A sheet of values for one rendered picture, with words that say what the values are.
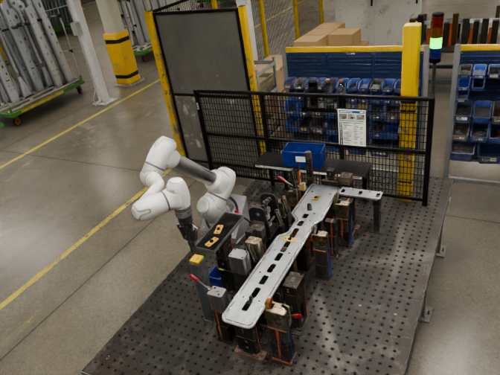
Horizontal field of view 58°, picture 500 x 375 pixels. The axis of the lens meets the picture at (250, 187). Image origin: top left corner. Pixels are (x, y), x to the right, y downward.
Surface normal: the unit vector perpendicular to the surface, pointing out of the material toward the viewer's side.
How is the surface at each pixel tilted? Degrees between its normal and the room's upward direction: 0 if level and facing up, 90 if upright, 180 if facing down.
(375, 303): 0
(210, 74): 92
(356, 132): 90
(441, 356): 0
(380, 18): 90
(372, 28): 90
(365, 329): 0
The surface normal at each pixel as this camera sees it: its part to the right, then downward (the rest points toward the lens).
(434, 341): -0.14, -0.85
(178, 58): -0.49, 0.51
